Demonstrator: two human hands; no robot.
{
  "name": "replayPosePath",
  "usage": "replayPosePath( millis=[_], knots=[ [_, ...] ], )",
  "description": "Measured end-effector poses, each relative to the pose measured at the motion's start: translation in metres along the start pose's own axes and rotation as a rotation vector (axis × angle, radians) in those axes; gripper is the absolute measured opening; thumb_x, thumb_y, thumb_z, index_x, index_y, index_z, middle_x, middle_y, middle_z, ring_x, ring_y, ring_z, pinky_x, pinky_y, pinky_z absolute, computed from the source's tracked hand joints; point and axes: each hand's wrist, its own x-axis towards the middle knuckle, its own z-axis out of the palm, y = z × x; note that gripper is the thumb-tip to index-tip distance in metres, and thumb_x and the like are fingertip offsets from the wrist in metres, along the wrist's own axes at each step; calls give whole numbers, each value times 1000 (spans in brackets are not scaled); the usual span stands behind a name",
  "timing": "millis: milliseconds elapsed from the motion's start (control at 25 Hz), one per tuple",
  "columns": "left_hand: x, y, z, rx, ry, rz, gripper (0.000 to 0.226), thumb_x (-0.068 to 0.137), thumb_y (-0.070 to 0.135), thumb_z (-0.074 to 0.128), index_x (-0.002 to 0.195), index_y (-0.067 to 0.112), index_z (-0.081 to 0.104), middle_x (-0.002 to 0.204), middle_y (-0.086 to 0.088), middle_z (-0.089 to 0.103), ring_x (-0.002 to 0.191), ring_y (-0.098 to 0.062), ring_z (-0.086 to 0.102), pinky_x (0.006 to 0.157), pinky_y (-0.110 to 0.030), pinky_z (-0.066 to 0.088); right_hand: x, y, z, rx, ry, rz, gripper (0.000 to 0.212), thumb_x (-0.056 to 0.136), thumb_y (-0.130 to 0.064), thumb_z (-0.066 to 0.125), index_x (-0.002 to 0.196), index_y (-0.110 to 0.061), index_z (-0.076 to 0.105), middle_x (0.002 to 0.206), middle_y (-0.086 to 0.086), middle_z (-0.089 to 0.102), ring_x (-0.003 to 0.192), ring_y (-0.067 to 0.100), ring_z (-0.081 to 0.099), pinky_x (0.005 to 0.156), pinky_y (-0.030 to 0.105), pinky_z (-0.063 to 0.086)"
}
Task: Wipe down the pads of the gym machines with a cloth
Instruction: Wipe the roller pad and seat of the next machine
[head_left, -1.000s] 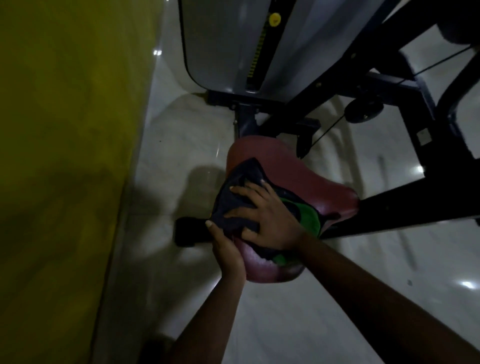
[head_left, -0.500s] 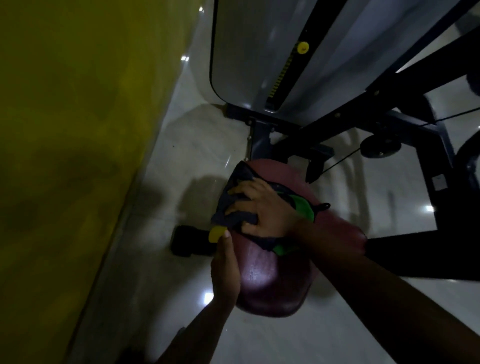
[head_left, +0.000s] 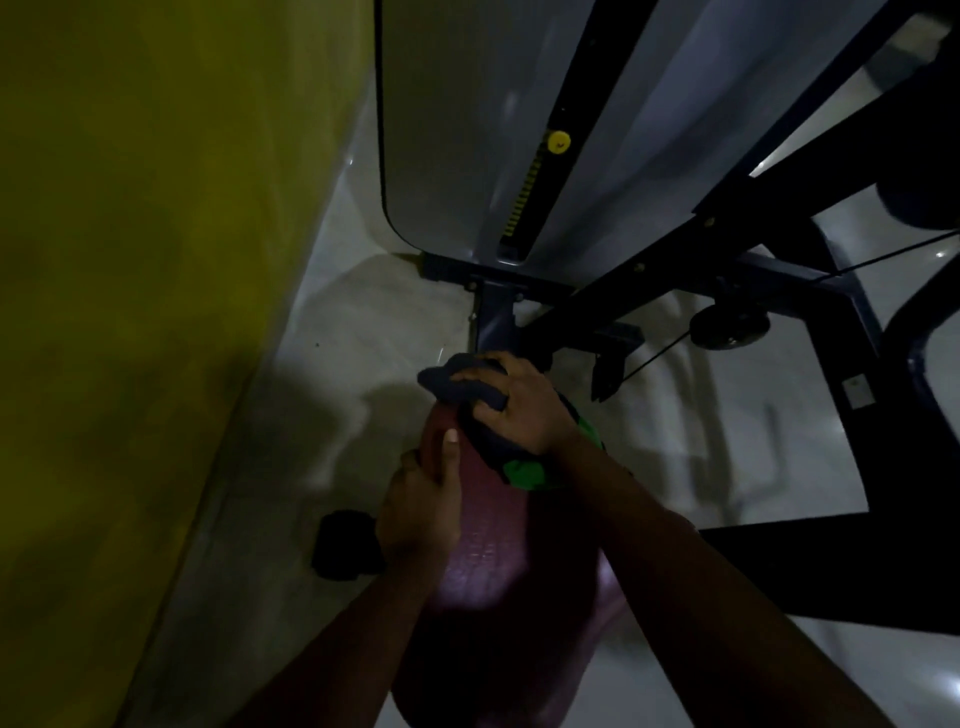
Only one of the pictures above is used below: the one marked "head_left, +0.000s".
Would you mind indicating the person's left hand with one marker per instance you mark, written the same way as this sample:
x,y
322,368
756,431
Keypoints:
x,y
420,517

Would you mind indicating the person's right hand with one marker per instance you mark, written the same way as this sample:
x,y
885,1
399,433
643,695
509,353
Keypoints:
x,y
532,412

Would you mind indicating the dark grey green cloth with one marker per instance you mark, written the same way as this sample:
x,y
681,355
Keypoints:
x,y
435,384

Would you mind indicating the person's left forearm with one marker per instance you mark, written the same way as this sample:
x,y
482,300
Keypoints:
x,y
330,652

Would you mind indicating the person's right forearm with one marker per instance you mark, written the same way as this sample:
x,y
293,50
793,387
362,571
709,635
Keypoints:
x,y
712,615

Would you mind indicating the black yellow adjustment knob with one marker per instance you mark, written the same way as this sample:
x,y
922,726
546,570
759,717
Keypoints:
x,y
345,544

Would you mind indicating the yellow weight selector pin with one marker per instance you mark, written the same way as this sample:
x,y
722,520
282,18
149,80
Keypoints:
x,y
558,142

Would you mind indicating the silver weight stack tower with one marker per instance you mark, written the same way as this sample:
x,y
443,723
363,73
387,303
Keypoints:
x,y
450,135

